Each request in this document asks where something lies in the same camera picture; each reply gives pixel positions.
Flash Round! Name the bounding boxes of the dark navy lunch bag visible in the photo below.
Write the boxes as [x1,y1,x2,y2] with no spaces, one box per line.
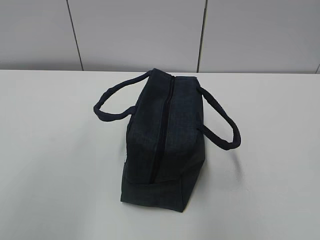
[93,68,241,212]

